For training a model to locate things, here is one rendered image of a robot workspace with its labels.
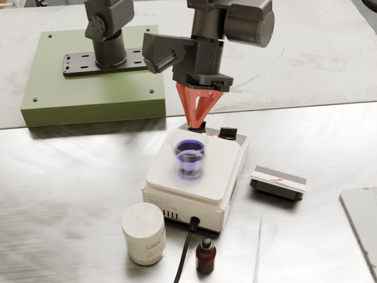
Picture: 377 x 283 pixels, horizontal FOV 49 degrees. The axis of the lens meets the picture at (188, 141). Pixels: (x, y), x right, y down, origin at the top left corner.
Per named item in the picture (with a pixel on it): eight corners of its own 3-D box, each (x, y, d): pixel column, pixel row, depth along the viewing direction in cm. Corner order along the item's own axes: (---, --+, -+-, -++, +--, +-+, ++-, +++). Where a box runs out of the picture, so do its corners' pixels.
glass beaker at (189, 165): (206, 158, 64) (208, 120, 58) (209, 186, 60) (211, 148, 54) (168, 159, 64) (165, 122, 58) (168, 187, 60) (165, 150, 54)
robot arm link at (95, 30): (132, -2, 79) (109, -10, 81) (103, 18, 74) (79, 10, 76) (135, 26, 84) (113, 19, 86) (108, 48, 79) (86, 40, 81)
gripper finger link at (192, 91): (184, 132, 69) (192, 76, 66) (165, 119, 74) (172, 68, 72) (217, 131, 72) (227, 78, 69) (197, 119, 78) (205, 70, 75)
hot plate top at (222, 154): (171, 129, 69) (170, 126, 68) (241, 146, 66) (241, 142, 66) (143, 184, 61) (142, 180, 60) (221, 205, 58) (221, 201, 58)
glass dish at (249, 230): (280, 247, 63) (283, 240, 61) (245, 251, 62) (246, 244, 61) (270, 217, 66) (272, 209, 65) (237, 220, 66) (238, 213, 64)
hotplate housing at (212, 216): (183, 131, 80) (182, 100, 74) (249, 147, 77) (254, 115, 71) (138, 226, 65) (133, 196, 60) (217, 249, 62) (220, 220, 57)
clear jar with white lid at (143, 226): (119, 254, 62) (111, 225, 56) (142, 224, 65) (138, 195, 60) (151, 274, 60) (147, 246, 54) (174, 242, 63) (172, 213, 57)
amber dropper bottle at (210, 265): (219, 261, 61) (221, 236, 56) (209, 278, 59) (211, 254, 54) (201, 251, 62) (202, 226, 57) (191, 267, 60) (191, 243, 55)
